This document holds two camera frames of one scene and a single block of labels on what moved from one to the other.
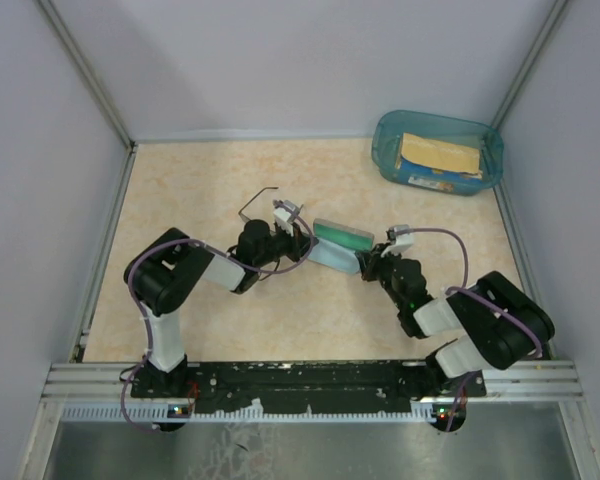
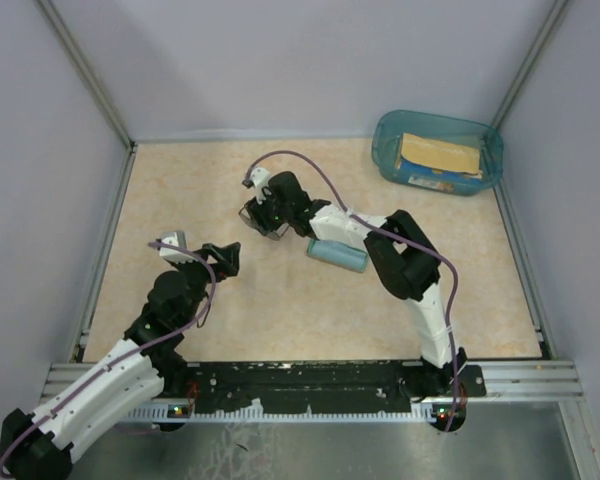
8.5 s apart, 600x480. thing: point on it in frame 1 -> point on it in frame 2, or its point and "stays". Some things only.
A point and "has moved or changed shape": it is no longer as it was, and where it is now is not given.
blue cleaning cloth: (335, 256) stays
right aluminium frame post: (557, 8) stays
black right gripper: (371, 259) -> (259, 210)
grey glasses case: (344, 236) has moved or changed shape
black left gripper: (299, 243) -> (226, 254)
